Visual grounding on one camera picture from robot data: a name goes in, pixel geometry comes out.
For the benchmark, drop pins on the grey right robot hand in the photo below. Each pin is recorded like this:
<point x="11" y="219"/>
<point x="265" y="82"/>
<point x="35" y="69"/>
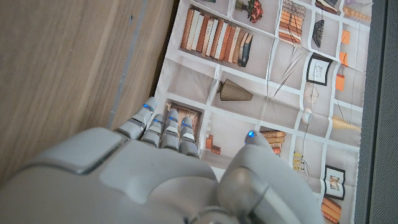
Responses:
<point x="140" y="180"/>

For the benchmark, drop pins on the printed bookshelf backdrop cloth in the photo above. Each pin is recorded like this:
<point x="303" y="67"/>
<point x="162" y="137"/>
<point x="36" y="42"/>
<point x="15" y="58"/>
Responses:
<point x="264" y="93"/>

